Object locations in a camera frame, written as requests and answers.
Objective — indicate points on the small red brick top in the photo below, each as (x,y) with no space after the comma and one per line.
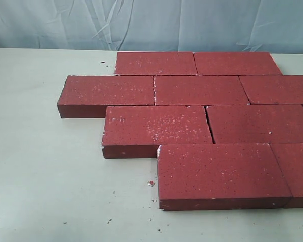
(89,96)

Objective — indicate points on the red brick front large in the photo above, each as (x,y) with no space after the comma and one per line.
(220,177)

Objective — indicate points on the white fabric backdrop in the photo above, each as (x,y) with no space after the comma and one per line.
(197,26)

